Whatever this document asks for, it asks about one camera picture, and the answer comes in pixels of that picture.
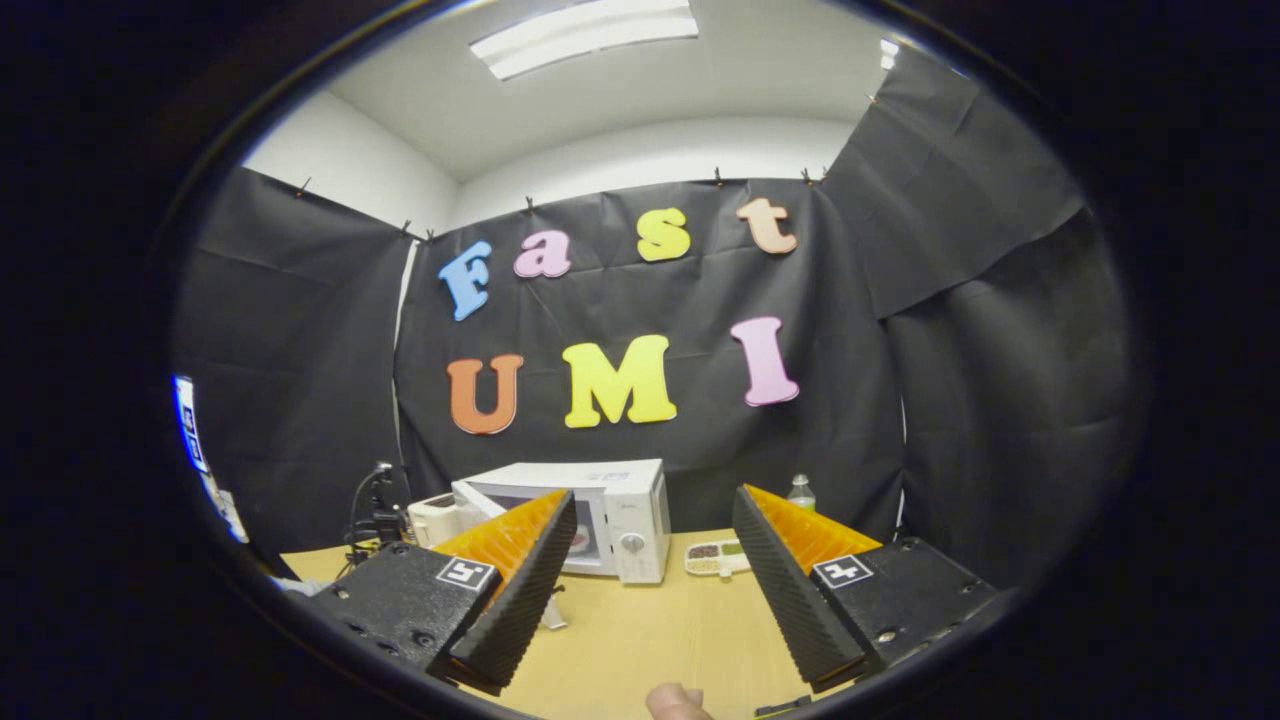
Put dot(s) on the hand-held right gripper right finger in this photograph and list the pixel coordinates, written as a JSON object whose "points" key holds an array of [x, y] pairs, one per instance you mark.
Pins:
{"points": [[790, 600]]}

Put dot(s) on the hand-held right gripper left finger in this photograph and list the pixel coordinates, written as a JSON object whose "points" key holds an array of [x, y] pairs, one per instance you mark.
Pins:
{"points": [[525, 600]]}

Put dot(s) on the pink donut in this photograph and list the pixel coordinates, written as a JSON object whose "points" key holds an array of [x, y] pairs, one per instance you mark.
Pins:
{"points": [[581, 540]]}

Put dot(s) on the white microwave oven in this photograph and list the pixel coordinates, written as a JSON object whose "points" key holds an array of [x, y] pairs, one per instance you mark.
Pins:
{"points": [[630, 520]]}

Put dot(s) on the white toaster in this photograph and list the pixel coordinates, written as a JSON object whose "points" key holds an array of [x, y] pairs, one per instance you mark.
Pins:
{"points": [[430, 520]]}

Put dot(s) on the white divided grain dish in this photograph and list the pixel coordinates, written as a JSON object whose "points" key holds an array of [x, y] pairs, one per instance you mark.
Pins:
{"points": [[712, 560]]}

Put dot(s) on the green drink bottle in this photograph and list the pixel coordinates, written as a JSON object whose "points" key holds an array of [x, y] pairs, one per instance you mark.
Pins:
{"points": [[801, 495]]}

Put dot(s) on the white blue-edged panel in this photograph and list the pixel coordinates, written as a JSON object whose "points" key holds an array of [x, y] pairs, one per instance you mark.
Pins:
{"points": [[195, 440]]}

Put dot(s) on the black backdrop cloth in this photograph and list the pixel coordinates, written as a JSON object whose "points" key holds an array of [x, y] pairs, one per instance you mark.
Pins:
{"points": [[950, 400]]}

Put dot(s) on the long ceiling light panel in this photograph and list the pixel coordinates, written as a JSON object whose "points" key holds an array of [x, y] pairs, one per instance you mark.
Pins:
{"points": [[585, 38]]}

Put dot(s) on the small ceiling light panel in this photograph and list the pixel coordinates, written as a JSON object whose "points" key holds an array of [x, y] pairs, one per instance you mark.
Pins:
{"points": [[889, 55]]}

